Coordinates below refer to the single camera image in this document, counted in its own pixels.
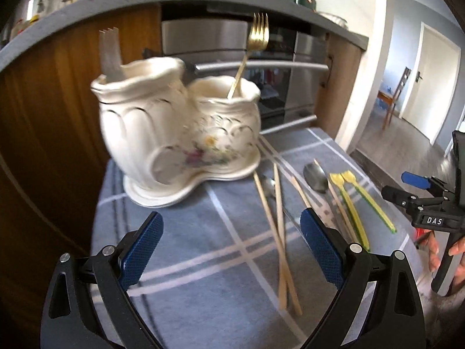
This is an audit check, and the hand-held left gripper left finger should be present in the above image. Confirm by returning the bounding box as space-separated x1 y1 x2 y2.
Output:
40 211 164 349

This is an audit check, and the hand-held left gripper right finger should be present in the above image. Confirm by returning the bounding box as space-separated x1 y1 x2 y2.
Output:
300 207 425 349

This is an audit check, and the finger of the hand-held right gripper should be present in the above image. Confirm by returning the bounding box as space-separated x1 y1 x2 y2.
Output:
381 185 423 212
401 172 448 192

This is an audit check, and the yellow plastic spoon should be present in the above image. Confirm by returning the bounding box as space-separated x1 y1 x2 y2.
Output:
329 172 370 251
341 170 397 234

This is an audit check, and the silver spoon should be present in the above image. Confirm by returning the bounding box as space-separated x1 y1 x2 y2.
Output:
303 162 349 233
262 176 304 226

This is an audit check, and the white floral ceramic utensil holder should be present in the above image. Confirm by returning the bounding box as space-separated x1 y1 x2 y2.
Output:
91 57 262 208

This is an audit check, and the person's right hand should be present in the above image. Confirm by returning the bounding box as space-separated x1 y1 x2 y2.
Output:
427 231 465 273

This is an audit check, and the blue plaid cloth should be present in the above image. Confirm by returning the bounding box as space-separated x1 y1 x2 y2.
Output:
91 127 424 349

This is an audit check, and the wooden chair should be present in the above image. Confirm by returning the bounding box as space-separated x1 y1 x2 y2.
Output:
378 67 413 129

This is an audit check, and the white door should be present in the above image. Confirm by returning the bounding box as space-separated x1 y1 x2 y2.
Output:
401 22 462 146

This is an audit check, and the narrow wooden cabinet panel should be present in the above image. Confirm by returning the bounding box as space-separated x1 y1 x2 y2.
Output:
320 33 364 142

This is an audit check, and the wooden cabinet front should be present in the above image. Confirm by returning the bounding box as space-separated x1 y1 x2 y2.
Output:
0 5 162 349

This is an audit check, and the silver metal bowl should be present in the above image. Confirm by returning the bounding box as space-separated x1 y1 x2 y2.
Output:
318 12 349 30

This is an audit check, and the silver fork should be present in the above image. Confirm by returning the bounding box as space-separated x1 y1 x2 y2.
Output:
99 27 122 81

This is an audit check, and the gold fork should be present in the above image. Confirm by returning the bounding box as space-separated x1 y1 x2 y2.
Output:
227 12 270 99

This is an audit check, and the stainless steel oven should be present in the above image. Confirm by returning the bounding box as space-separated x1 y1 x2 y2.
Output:
162 3 331 129

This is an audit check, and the grey countertop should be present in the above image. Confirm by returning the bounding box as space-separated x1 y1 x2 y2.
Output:
0 0 369 73

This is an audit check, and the oven drawer handle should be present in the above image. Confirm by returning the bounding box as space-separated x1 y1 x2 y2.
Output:
260 114 316 135

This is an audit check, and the oven door handle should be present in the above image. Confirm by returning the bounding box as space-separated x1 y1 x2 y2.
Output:
189 62 329 77

